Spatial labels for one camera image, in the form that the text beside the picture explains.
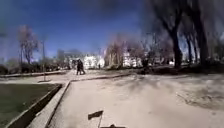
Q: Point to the person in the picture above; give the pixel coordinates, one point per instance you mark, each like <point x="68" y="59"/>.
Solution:
<point x="80" y="66"/>

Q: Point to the dark planted strip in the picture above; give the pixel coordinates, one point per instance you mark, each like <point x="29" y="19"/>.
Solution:
<point x="186" y="69"/>

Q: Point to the row of bare trees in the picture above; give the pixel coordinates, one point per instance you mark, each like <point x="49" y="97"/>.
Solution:
<point x="176" y="43"/>

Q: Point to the low stone kerb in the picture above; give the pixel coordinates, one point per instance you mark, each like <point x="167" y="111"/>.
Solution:
<point x="100" y="77"/>

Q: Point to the stone kerb channel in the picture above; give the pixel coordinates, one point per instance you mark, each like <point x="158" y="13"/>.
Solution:
<point x="50" y="106"/>

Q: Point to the thin pole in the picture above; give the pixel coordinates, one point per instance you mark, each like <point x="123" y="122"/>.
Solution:
<point x="43" y="60"/>

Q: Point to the grass lawn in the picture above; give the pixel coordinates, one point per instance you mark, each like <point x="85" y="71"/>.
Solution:
<point x="16" y="98"/>

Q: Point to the bare pinkish tree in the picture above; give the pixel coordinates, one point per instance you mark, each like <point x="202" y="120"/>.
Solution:
<point x="27" y="45"/>

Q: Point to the pale paved path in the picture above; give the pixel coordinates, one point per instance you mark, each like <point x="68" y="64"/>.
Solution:
<point x="133" y="100"/>

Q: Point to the pale buildings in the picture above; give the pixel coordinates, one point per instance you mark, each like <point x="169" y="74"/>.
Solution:
<point x="93" y="61"/>

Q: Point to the dark hedge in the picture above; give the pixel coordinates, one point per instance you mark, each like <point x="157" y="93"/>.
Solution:
<point x="30" y="67"/>

